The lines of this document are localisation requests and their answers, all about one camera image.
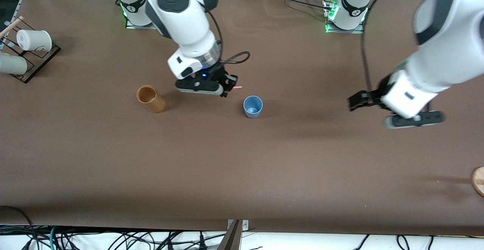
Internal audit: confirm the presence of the dark table leg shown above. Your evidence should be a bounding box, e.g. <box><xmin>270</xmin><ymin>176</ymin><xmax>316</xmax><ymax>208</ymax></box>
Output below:
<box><xmin>217</xmin><ymin>220</ymin><xmax>243</xmax><ymax>250</ymax></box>

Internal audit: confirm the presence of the wooden stick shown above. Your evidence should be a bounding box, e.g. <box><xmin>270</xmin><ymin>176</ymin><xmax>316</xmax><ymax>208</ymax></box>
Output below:
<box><xmin>0</xmin><ymin>16</ymin><xmax>24</xmax><ymax>39</ymax></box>

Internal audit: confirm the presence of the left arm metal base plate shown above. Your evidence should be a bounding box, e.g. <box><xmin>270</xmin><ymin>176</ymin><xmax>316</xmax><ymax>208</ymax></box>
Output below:
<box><xmin>324</xmin><ymin>0</ymin><xmax>366</xmax><ymax>34</ymax></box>

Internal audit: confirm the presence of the green floor cable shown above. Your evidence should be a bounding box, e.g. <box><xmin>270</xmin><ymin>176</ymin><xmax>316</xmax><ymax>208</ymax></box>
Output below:
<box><xmin>48</xmin><ymin>225</ymin><xmax>58</xmax><ymax>250</ymax></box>

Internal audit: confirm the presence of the brown wooden cup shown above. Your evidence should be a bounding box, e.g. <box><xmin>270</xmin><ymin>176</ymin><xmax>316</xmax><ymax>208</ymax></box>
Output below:
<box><xmin>136</xmin><ymin>85</ymin><xmax>166</xmax><ymax>113</ymax></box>

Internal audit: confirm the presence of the round wooden disc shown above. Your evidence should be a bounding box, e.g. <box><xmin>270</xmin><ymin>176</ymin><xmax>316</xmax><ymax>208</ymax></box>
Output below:
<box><xmin>471</xmin><ymin>166</ymin><xmax>484</xmax><ymax>197</ymax></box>

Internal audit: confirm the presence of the black cup rack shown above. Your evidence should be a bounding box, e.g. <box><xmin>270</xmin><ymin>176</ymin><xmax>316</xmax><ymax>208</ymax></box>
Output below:
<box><xmin>0</xmin><ymin>17</ymin><xmax>61</xmax><ymax>84</ymax></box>

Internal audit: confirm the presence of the white cup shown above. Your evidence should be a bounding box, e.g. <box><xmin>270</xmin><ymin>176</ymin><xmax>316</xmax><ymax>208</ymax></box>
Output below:
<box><xmin>0</xmin><ymin>52</ymin><xmax>28</xmax><ymax>75</ymax></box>
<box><xmin>16</xmin><ymin>29</ymin><xmax>53</xmax><ymax>52</ymax></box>

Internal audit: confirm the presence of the blue cup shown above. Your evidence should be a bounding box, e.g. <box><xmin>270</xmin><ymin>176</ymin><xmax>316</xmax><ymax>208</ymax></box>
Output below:
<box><xmin>243</xmin><ymin>96</ymin><xmax>263</xmax><ymax>119</ymax></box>

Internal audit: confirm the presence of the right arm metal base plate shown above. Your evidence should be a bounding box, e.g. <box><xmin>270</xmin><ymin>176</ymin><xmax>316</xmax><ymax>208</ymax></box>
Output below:
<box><xmin>126</xmin><ymin>0</ymin><xmax>159</xmax><ymax>30</ymax></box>

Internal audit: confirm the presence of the metal table bracket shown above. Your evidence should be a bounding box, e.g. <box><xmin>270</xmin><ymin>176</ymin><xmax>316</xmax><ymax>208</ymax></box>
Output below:
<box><xmin>227</xmin><ymin>219</ymin><xmax>250</xmax><ymax>231</ymax></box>

